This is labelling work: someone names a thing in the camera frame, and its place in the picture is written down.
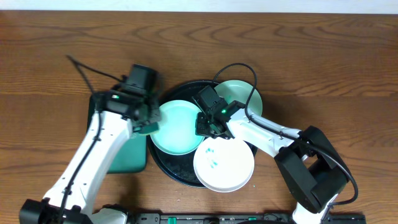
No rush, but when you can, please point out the green yellow sponge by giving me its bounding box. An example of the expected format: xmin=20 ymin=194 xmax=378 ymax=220
xmin=138 ymin=122 xmax=159 ymax=136

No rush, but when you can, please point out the light green plate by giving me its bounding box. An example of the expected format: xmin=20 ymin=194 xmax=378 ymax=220
xmin=215 ymin=80 xmax=263 ymax=115
xmin=150 ymin=100 xmax=205 ymax=156

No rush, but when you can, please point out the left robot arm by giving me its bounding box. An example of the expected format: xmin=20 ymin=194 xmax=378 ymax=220
xmin=19 ymin=90 xmax=160 ymax=224

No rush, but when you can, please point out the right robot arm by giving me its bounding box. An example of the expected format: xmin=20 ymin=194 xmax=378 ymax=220
xmin=193 ymin=86 xmax=355 ymax=223

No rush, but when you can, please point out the dark green rectangular water tray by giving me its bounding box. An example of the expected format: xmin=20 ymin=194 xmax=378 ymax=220
xmin=81 ymin=93 xmax=146 ymax=174

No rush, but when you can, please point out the round black serving tray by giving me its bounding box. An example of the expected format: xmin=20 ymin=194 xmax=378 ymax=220
xmin=147 ymin=80 xmax=220 ymax=188

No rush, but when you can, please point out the white plate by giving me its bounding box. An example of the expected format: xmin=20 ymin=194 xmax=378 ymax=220
xmin=193 ymin=138 xmax=254 ymax=193

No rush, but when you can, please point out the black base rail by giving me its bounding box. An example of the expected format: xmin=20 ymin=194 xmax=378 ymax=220
xmin=127 ymin=213 xmax=366 ymax=224

